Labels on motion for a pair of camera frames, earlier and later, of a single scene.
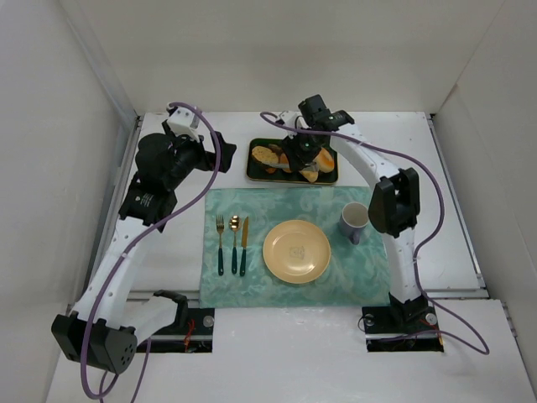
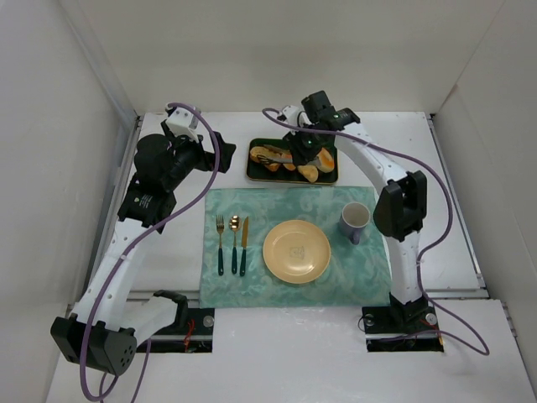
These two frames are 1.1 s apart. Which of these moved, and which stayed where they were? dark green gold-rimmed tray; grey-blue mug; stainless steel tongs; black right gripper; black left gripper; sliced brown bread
Moved: sliced brown bread; stainless steel tongs
Stayed: black left gripper; black right gripper; dark green gold-rimmed tray; grey-blue mug
